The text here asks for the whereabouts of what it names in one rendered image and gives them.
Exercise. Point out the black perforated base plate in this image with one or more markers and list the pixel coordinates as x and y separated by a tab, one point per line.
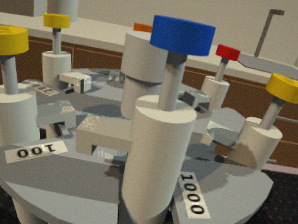
280	206

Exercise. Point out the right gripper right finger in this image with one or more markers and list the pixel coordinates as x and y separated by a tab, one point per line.
168	218

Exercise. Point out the white pipette with blue push button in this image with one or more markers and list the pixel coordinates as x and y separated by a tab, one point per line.
157	139

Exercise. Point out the white pipette with yellow button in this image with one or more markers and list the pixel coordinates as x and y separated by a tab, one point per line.
56	64
20	116

